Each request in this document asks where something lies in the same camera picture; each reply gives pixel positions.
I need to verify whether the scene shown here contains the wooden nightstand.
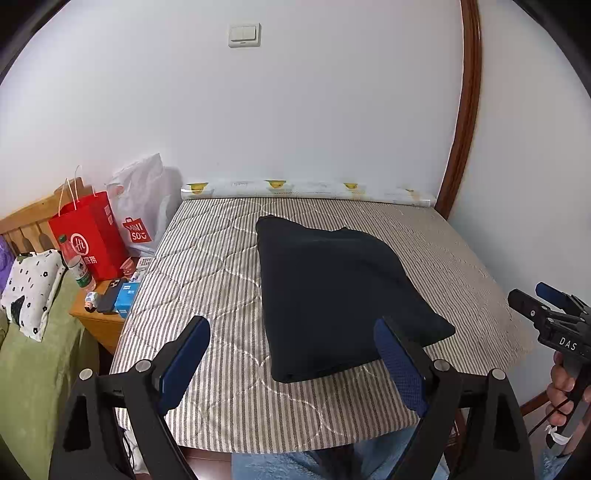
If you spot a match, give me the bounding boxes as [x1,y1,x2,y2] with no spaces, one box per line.
[69,268,144,355]

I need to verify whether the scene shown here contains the brown wooden door frame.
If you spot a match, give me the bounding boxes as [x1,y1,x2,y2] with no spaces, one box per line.
[434,0,483,220]

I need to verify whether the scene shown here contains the wooden headboard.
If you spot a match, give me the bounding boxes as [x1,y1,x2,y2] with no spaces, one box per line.
[0,178,93,257]

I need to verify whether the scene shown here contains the white plastic bag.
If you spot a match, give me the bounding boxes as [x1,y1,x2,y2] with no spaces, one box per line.
[106,153,183,257]

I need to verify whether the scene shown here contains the small blue box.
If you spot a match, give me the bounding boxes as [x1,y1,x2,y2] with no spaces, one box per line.
[114,281,141,317]

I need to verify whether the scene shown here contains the white light switch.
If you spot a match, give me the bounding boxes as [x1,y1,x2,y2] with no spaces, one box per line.
[228,23,262,48]

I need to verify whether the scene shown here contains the red paper bag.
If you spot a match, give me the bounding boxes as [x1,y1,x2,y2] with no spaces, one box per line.
[48,165,130,282]

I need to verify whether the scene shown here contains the clear plastic bottle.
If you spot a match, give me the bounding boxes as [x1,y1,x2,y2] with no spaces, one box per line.
[58,234,97,291]

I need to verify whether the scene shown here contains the green blanket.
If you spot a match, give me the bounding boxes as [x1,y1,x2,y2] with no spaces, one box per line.
[0,272,100,467]

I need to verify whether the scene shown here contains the black cables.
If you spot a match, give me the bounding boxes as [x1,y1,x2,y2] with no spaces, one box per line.
[117,425,139,480]

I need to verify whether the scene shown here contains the white floral pillow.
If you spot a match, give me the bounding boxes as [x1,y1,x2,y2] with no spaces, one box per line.
[0,249,68,342]

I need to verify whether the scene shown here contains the striped quilted mat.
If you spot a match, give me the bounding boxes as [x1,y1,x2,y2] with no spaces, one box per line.
[110,198,539,455]

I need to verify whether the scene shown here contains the person's right hand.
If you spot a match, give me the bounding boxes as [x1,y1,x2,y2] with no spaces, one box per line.
[546,355,574,428]

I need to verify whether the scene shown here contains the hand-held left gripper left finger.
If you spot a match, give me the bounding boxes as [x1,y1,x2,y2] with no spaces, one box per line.
[48,315,212,480]

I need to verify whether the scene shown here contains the rolled white printed mat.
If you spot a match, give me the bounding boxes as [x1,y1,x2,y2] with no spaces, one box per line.
[180,179,435,208]

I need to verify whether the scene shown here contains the purple plush cushion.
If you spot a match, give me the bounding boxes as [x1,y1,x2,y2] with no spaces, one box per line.
[0,235,14,282]

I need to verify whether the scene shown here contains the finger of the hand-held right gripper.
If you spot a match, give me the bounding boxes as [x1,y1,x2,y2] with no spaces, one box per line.
[536,282,588,315]
[508,289,549,330]

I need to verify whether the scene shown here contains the black sweatshirt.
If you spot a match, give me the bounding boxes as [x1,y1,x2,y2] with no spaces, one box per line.
[255,215,457,384]

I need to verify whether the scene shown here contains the dark smartphone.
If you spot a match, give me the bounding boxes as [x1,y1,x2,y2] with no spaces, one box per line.
[98,278,125,315]

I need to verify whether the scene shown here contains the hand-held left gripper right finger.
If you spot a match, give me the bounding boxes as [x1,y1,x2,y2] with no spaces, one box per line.
[373,315,536,480]

